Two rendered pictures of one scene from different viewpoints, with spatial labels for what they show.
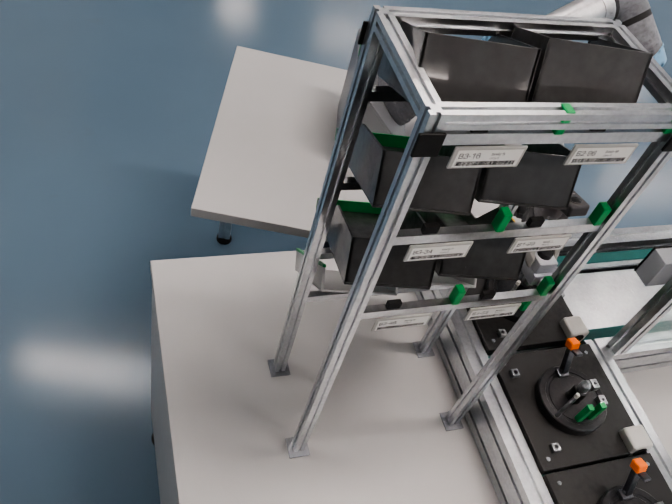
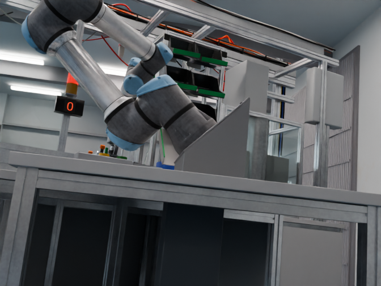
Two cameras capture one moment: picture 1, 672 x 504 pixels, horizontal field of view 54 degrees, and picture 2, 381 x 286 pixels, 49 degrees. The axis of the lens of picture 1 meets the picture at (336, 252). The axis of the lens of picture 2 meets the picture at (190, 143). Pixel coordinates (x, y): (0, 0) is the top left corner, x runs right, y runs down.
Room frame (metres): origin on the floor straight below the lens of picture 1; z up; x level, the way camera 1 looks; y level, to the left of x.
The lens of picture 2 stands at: (2.77, 0.05, 0.74)
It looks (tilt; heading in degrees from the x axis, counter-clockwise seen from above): 11 degrees up; 184
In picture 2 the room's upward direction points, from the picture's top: 6 degrees clockwise
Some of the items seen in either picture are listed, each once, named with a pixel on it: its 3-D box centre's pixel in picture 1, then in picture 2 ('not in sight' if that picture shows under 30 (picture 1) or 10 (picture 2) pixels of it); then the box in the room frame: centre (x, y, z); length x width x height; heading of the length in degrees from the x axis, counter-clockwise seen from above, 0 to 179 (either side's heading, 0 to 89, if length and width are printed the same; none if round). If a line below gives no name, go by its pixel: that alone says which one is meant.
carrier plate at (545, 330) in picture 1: (513, 299); not in sight; (0.99, -0.40, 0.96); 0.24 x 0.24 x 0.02; 29
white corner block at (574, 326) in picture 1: (572, 329); not in sight; (0.95, -0.54, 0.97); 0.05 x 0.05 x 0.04; 29
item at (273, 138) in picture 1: (376, 153); (191, 190); (1.46, -0.02, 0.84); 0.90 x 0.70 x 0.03; 101
